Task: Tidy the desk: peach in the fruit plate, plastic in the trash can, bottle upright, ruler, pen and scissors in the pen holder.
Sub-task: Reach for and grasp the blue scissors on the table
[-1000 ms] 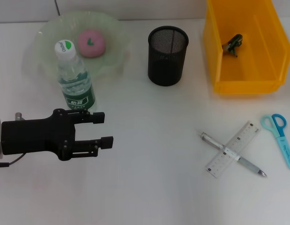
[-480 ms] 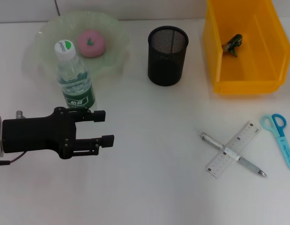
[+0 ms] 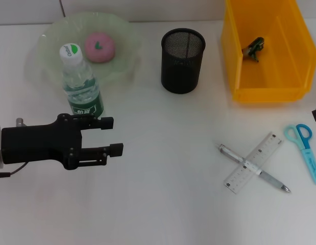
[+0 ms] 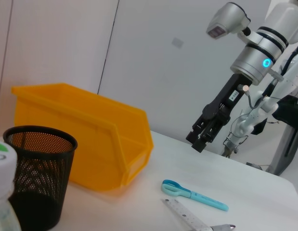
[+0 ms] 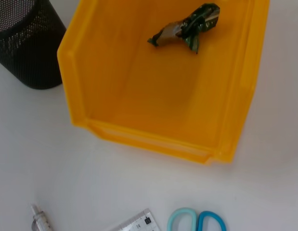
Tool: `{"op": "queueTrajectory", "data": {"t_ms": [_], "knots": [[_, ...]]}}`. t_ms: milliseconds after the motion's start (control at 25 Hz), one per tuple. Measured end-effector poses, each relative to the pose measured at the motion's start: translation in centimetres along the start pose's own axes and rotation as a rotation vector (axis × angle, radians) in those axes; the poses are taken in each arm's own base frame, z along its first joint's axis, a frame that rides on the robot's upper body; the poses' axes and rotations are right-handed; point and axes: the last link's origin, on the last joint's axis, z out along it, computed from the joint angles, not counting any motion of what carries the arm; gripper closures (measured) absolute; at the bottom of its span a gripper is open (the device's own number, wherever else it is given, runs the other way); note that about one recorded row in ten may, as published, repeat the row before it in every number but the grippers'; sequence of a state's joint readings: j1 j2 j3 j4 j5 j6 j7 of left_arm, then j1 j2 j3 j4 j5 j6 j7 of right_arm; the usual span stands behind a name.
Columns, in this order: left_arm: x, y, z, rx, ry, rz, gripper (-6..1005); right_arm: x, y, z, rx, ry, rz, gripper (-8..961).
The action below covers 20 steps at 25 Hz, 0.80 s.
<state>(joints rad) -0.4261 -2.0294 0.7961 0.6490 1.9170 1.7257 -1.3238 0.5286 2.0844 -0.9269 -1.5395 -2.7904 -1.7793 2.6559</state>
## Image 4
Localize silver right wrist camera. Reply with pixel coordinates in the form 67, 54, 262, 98
206, 2, 252, 39

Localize transparent ballpoint pen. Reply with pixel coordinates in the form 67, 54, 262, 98
210, 223, 236, 231

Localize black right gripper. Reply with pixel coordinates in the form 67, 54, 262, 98
186, 73, 252, 154

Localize clear green-label water bottle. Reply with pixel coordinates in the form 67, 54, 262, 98
0, 138, 22, 231

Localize yellow plastic bin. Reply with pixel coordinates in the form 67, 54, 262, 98
11, 83, 155, 192

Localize blue teal scissors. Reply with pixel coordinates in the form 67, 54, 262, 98
161, 179, 229, 212

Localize dark right gripper cable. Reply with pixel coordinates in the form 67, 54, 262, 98
245, 79, 278, 109

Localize clear plastic ruler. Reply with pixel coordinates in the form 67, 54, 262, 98
162, 198, 211, 231

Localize black mesh pen holder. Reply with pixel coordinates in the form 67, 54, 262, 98
3, 125, 78, 231

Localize black column bracket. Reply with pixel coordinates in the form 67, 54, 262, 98
271, 95, 298, 132

